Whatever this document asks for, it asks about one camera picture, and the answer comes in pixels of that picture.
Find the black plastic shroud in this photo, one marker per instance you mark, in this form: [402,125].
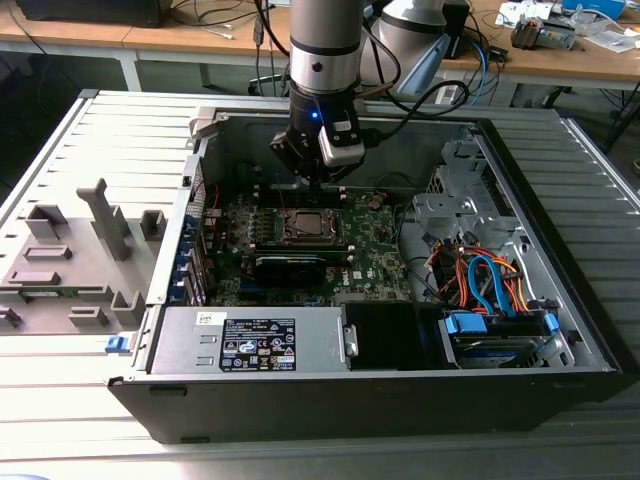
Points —
[385,335]

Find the grey metal device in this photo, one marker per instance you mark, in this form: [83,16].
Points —
[560,34]

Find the CPU socket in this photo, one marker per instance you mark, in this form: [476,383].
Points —
[310,241]

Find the green motherboard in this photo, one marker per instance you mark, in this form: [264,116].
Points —
[370,250]

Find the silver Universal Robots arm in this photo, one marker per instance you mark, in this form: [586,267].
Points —
[325,50]

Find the hard disk in blue carrier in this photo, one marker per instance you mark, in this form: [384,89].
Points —
[462,325]

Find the wooden desk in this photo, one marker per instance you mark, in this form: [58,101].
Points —
[550,62]
[100,35]

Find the silver coin battery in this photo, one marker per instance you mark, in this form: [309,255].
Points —
[375,202]

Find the black flat box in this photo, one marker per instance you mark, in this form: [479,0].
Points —
[90,12]

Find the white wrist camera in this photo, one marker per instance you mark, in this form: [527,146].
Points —
[342,147]

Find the grey power supply unit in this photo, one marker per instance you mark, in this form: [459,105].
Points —
[190,345]

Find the black graphics card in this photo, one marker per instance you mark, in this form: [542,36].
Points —
[290,274]

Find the copper CPU cooler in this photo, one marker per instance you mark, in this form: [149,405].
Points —
[526,32]

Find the silver chipset heatsink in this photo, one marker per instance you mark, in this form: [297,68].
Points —
[357,276]

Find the metal drive cage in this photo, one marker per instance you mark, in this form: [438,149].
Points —
[450,205]

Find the blue case latch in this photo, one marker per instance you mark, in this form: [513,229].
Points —
[116,345]

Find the black open PC case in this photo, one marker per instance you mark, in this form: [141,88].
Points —
[350,410]

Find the black upright box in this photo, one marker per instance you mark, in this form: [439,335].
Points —
[457,30]

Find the blue cardboard box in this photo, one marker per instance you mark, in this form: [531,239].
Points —
[595,7]

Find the grey parts rack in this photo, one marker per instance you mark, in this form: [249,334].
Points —
[75,235]

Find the silver-topped CPU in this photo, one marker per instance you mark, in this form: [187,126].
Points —
[309,223]

